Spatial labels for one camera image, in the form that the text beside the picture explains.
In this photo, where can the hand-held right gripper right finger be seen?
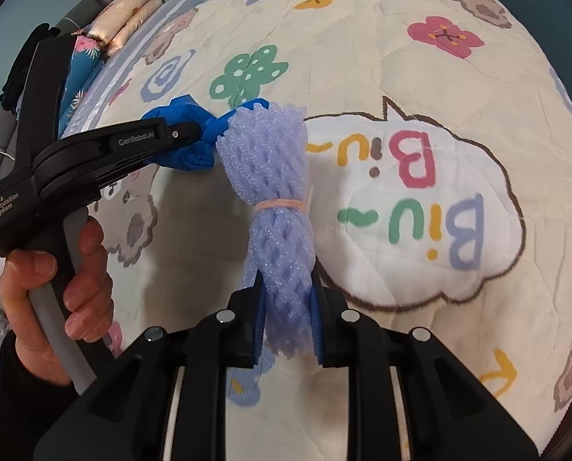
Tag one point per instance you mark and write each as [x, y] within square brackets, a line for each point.
[319, 336]

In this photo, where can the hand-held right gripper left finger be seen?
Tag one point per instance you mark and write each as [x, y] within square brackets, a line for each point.
[260, 331]

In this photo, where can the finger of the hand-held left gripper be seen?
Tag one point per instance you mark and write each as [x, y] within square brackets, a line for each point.
[103, 173]
[137, 140]

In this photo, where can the blue disposable glove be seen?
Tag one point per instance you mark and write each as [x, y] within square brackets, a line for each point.
[190, 115]

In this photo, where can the purple foam net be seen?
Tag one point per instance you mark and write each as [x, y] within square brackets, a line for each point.
[271, 177]

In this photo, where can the person's left forearm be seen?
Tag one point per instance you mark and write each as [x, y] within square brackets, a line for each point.
[24, 394]

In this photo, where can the person's left hand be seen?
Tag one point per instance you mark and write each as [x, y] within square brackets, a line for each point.
[87, 278]

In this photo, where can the blue floral cloth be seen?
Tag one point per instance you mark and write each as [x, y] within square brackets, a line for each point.
[82, 72]

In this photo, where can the peach pillow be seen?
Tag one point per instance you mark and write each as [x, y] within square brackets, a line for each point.
[123, 5]
[139, 21]

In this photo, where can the peach rubber band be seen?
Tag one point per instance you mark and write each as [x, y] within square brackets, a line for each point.
[281, 205]

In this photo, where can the black cloth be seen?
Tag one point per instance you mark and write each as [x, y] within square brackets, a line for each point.
[19, 72]

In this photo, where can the printed bear blanket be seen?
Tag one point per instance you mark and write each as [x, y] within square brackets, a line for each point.
[410, 105]

